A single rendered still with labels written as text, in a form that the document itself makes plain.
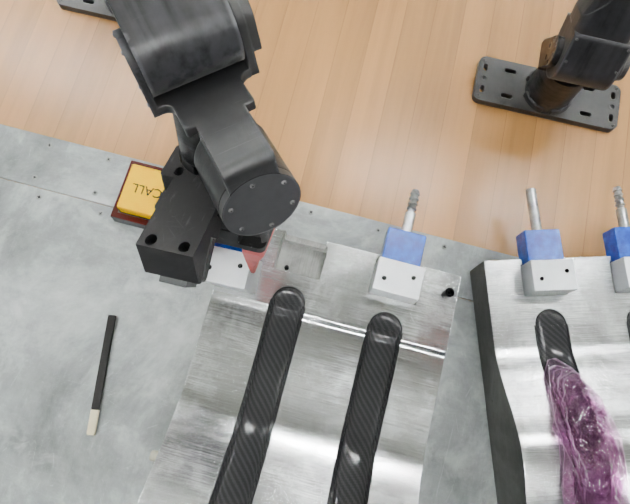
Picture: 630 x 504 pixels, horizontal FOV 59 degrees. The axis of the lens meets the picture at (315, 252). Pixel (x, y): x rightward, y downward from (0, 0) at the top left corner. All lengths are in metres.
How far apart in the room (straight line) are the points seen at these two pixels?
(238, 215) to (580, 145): 0.59
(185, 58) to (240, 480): 0.40
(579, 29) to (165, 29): 0.49
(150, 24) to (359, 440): 0.44
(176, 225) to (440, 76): 0.52
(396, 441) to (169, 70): 0.42
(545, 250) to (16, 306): 0.64
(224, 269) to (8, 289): 0.32
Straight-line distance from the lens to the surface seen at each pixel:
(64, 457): 0.74
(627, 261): 0.73
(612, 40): 0.74
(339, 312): 0.61
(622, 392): 0.71
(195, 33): 0.37
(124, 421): 0.72
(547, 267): 0.69
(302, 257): 0.65
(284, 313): 0.61
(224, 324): 0.61
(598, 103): 0.89
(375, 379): 0.62
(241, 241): 0.49
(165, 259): 0.41
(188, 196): 0.44
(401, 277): 0.60
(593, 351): 0.72
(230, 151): 0.36
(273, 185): 0.37
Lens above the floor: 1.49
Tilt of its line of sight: 75 degrees down
